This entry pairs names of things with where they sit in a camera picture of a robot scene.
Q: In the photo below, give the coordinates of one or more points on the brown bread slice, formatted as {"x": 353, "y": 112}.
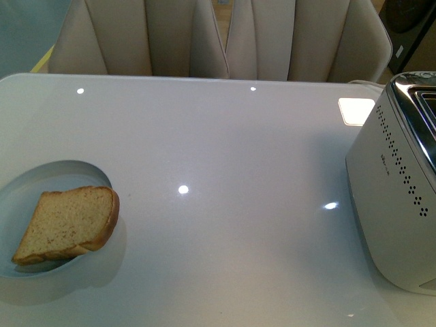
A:
{"x": 67, "y": 224}

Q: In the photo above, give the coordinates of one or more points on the light blue plate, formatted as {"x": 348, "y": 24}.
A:
{"x": 19, "y": 199}

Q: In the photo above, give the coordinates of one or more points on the left beige chair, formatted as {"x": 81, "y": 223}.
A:
{"x": 140, "y": 38}

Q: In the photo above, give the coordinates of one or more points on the beige chair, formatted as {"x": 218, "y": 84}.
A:
{"x": 140, "y": 38}
{"x": 310, "y": 41}

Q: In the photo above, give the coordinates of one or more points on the right beige chair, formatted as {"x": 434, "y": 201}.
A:
{"x": 310, "y": 41}

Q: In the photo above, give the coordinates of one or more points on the white and chrome toaster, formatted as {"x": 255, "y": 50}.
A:
{"x": 391, "y": 174}

